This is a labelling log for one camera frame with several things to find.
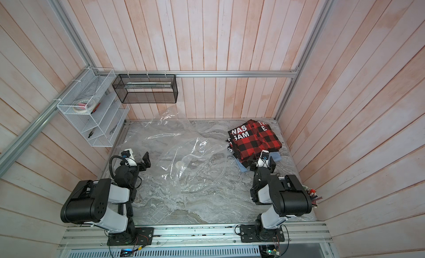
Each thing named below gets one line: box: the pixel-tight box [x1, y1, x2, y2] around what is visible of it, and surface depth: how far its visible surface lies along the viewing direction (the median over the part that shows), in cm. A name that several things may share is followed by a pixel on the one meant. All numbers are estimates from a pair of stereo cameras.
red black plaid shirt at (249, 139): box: [227, 119, 283, 164], surface depth 97 cm
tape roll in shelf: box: [73, 99, 96, 113], surface depth 75 cm
